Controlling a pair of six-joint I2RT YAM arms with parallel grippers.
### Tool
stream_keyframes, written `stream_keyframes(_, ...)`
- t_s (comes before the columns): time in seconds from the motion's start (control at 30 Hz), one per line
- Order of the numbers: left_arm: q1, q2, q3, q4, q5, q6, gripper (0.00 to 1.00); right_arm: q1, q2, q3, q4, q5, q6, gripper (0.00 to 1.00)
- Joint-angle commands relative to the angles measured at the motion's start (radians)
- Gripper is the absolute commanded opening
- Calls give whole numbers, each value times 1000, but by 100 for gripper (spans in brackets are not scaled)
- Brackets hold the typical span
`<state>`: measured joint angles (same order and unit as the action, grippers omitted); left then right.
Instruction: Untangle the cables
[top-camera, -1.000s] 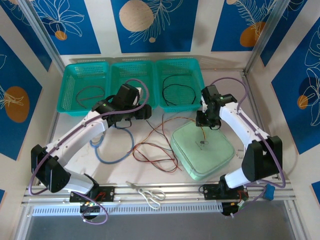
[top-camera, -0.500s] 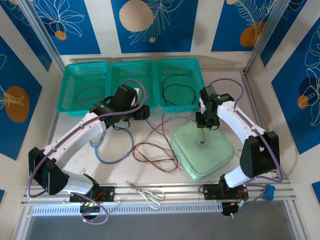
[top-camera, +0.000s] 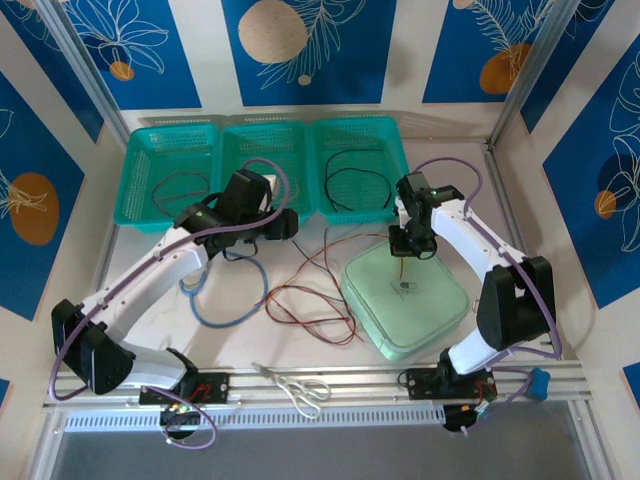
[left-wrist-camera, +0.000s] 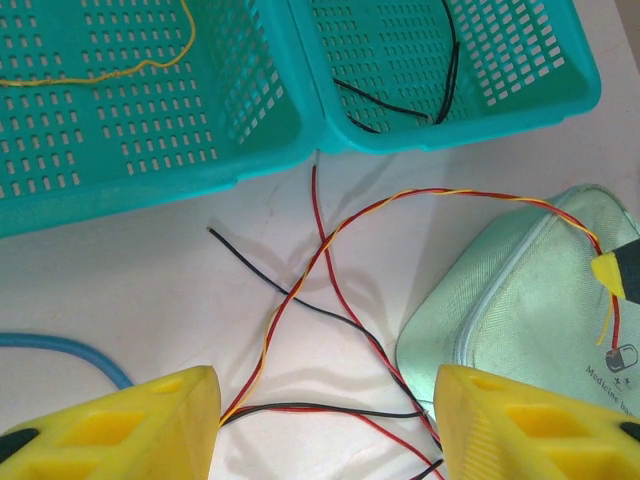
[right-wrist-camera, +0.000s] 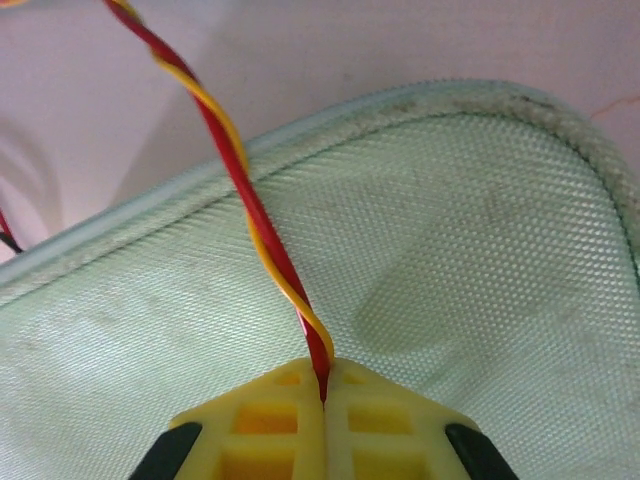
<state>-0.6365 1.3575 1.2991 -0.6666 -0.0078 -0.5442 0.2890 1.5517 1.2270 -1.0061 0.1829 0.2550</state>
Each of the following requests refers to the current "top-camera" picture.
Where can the aluminium table rail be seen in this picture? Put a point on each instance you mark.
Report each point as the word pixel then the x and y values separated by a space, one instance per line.
pixel 360 385

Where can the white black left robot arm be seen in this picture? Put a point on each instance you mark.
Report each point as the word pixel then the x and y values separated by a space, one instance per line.
pixel 145 285

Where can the blue clamp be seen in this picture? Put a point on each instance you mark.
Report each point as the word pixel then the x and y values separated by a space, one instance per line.
pixel 539 385

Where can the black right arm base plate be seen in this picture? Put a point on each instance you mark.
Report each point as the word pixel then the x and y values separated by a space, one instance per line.
pixel 420 385

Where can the mint green zip pouch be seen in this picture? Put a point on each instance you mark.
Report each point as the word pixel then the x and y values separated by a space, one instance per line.
pixel 400 325

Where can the blue stethoscope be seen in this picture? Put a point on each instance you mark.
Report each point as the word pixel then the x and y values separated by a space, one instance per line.
pixel 210 325

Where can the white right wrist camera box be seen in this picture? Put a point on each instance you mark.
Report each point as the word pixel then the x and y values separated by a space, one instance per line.
pixel 400 210

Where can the black controller board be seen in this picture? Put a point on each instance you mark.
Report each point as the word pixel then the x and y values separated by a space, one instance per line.
pixel 455 420
pixel 180 422

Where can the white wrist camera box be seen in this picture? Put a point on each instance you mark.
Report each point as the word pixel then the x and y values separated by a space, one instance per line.
pixel 400 210
pixel 270 192

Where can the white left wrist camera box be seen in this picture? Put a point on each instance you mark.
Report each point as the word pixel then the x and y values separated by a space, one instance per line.
pixel 270 192

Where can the teal plastic basket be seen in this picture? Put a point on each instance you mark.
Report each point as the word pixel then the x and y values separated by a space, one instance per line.
pixel 170 150
pixel 360 140
pixel 250 140

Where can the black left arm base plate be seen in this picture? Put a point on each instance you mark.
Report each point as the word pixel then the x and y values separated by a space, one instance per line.
pixel 215 387

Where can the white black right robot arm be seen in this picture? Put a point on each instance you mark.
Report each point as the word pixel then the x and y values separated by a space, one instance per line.
pixel 510 310

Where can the aluminium frame post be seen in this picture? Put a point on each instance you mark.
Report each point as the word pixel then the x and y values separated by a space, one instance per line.
pixel 527 70
pixel 84 70

